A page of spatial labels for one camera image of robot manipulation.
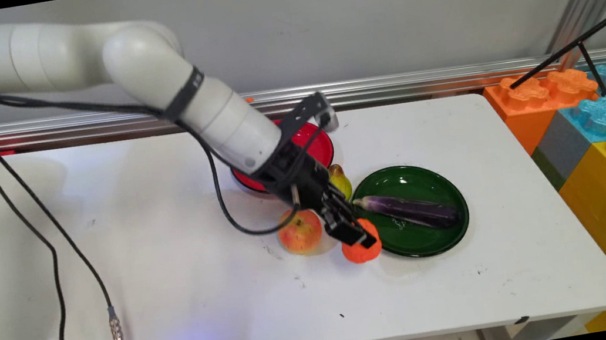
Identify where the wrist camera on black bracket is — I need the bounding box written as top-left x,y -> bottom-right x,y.
278,90 -> 344,156

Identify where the orange giant building block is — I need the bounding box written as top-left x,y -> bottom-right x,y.
482,65 -> 606,161

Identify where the red yellow toy apple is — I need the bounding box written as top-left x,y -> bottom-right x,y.
275,206 -> 326,258

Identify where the aluminium wall rail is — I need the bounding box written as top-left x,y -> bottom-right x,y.
0,39 -> 606,159

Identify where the black cable with metal connector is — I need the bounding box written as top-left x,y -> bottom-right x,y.
0,49 -> 323,340

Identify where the dark green plate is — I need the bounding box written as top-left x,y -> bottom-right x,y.
347,157 -> 475,266

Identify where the red plate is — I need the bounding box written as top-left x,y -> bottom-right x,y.
225,112 -> 340,199

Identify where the black tripod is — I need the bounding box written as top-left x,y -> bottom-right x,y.
500,0 -> 606,121

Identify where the purple toy eggplant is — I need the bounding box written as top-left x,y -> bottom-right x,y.
353,183 -> 462,241

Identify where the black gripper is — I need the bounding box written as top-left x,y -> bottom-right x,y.
253,134 -> 381,263

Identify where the grey giant building block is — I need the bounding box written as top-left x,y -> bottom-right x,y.
526,106 -> 599,194

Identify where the orange toy fruit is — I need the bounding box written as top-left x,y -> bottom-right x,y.
338,216 -> 385,267

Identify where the black cable strap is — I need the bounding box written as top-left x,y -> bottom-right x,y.
158,66 -> 211,124

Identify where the green toy pear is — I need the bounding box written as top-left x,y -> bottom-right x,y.
327,163 -> 355,204

